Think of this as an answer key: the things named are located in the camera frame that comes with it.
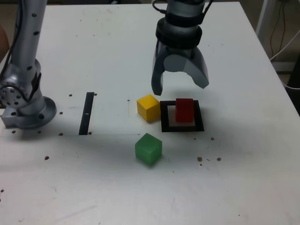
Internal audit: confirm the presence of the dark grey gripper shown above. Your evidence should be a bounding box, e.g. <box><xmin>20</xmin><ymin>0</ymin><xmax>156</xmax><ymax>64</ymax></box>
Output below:
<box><xmin>150</xmin><ymin>40</ymin><xmax>210</xmax><ymax>97</ymax></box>

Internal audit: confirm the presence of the red cube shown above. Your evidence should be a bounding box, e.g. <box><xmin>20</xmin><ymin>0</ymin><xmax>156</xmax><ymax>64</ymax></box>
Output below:
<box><xmin>175</xmin><ymin>97</ymin><xmax>195</xmax><ymax>123</ymax></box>

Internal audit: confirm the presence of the yellow cube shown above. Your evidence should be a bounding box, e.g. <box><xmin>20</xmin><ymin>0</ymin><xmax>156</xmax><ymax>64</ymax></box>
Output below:
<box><xmin>136</xmin><ymin>94</ymin><xmax>161</xmax><ymax>123</ymax></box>

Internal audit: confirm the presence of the green cube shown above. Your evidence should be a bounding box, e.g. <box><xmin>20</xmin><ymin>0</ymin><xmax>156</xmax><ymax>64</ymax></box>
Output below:
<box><xmin>135</xmin><ymin>133</ymin><xmax>163</xmax><ymax>167</ymax></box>

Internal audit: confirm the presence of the black tape square outline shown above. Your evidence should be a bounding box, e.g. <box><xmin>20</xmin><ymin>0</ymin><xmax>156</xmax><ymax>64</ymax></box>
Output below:
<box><xmin>160</xmin><ymin>100</ymin><xmax>205</xmax><ymax>133</ymax></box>

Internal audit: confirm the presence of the black tape strip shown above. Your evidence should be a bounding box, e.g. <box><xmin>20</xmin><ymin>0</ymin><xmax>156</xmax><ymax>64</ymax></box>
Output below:
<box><xmin>78</xmin><ymin>92</ymin><xmax>95</xmax><ymax>136</ymax></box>

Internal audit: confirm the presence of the white table leg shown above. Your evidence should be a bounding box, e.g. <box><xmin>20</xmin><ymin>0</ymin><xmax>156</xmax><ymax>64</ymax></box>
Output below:
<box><xmin>255</xmin><ymin>0</ymin><xmax>270</xmax><ymax>42</ymax></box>

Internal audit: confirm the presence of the brown rounded background object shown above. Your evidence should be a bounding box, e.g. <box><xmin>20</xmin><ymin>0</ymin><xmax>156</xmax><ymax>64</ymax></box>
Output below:
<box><xmin>0</xmin><ymin>24</ymin><xmax>9</xmax><ymax>62</ymax></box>

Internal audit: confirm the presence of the black camera cable on arm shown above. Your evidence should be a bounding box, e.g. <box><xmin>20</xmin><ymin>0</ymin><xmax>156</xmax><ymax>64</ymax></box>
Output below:
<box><xmin>152</xmin><ymin>0</ymin><xmax>214</xmax><ymax>25</ymax></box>

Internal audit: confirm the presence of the thin black hanging cable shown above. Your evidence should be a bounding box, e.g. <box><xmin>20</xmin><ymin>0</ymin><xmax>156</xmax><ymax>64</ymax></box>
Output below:
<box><xmin>269</xmin><ymin>0</ymin><xmax>286</xmax><ymax>57</ymax></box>

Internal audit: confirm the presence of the white cable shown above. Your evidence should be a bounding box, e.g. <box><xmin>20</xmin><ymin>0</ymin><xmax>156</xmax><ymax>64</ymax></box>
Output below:
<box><xmin>269</xmin><ymin>30</ymin><xmax>300</xmax><ymax>61</ymax></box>
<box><xmin>280</xmin><ymin>75</ymin><xmax>300</xmax><ymax>90</ymax></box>

